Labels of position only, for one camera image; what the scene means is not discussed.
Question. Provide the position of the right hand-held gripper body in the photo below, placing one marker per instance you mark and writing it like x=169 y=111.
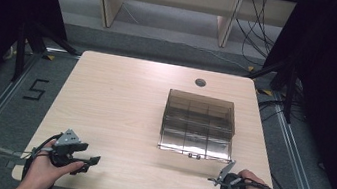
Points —
x=233 y=186

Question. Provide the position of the black metal stand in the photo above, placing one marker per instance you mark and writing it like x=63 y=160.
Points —
x=290 y=92
x=21 y=52

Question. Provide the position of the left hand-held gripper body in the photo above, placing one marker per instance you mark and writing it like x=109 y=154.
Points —
x=64 y=148

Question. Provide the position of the clear brown compartment box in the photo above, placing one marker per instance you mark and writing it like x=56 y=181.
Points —
x=198 y=126

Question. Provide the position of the person's left hand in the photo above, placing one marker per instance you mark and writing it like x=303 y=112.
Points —
x=43 y=172

